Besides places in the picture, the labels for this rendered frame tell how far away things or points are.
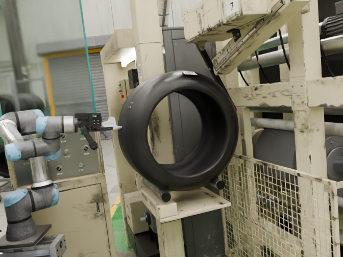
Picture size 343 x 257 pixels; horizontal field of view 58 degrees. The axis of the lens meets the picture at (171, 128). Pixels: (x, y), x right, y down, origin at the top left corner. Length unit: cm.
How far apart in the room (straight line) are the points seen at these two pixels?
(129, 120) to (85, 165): 81
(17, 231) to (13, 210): 11
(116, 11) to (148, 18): 949
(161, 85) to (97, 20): 1005
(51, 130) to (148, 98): 43
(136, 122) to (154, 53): 55
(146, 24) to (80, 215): 124
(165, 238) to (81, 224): 56
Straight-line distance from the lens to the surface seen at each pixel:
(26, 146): 143
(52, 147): 145
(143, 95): 139
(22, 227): 183
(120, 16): 1124
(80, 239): 220
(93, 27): 1136
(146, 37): 179
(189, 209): 155
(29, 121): 179
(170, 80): 140
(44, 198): 182
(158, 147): 179
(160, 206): 147
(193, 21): 173
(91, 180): 209
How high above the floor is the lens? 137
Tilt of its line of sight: 6 degrees down
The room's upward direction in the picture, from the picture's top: 6 degrees counter-clockwise
